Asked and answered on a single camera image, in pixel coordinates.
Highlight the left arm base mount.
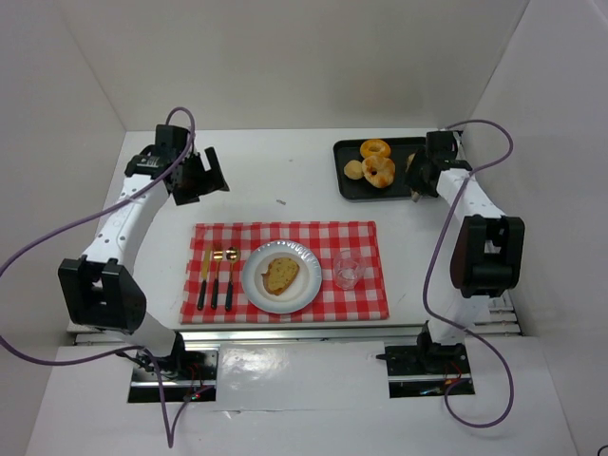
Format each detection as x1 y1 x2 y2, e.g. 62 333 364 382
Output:
126 350 219 404

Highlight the aluminium rail frame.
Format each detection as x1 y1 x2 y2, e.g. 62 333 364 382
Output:
487 292 522 334

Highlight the ring shaped bread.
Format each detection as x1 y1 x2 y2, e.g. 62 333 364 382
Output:
360 139 391 159

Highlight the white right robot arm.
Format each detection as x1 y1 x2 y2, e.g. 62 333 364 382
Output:
405 130 525 353

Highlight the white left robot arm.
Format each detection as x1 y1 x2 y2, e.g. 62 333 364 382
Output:
58 124 229 371

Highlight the gold spoon dark handle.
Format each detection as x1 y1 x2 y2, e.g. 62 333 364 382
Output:
224 246 241 313

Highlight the glazed donut bread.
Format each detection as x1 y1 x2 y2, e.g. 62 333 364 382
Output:
362 156 396 188

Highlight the gold fork dark handle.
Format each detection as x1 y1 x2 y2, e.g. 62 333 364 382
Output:
210 243 224 311

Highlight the small round bun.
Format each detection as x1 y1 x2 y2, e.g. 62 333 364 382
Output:
343 160 364 181

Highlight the red white checkered cloth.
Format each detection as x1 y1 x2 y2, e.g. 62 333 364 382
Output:
180 221 390 325

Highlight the black rectangular tray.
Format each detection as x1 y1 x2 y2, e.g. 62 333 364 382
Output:
332 136 426 201

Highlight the clear drinking glass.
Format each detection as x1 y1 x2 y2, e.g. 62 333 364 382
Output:
332 250 366 290

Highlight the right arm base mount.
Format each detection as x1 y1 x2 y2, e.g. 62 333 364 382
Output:
375 325 475 398

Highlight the toasted bread slice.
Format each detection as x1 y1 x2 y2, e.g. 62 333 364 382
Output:
261 257 299 295

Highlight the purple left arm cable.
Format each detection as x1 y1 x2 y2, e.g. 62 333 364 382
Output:
0 106 197 448

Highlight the white round plate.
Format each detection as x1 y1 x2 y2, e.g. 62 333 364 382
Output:
241 240 323 314

